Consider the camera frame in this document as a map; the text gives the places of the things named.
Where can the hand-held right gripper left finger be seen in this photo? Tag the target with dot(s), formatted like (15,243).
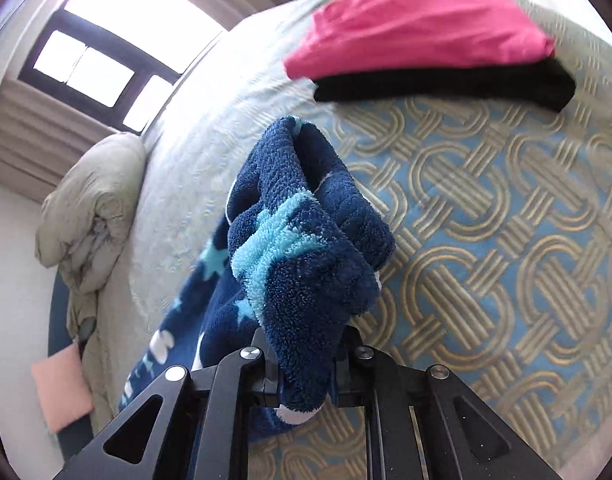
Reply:
(250,362)

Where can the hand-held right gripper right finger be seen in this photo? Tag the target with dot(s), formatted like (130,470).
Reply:
(358,360)

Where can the blue beige patterned blanket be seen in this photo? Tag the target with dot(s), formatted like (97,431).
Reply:
(486,240)

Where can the pink pillow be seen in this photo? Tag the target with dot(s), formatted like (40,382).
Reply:
(61,390)

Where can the crumpled grey duvet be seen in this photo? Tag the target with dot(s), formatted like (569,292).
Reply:
(93,200)

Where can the folded black garment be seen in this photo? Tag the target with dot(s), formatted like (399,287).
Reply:
(446,85)

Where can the beige pleated curtain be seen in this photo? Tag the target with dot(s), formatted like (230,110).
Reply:
(36,135)

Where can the dark-framed window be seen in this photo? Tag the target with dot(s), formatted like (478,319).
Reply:
(86,67)

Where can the folded pink garment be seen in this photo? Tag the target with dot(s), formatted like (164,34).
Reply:
(416,25)

